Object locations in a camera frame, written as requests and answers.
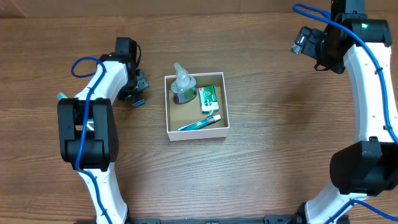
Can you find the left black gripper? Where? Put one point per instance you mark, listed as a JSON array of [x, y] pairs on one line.
[[140, 83]]

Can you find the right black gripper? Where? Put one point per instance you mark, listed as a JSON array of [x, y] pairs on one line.
[[311, 43]]

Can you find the blue disposable razor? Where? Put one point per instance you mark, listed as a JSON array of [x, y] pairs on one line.
[[139, 103]]

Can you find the clear soap pump bottle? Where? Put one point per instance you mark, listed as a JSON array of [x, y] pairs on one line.
[[184, 86]]

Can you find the green white toothbrush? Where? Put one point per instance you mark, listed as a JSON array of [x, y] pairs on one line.
[[61, 96]]

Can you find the green soap bar box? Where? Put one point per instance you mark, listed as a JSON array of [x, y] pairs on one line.
[[208, 99]]

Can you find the teal toothpaste tube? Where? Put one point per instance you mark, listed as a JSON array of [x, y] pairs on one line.
[[201, 124]]

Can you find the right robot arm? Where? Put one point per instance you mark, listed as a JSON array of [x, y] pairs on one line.
[[352, 42]]

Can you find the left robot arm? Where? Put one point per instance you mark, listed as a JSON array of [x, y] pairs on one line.
[[87, 128]]

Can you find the white cardboard box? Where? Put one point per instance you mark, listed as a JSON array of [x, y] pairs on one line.
[[187, 121]]

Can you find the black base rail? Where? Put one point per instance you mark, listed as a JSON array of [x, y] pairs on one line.
[[268, 219]]

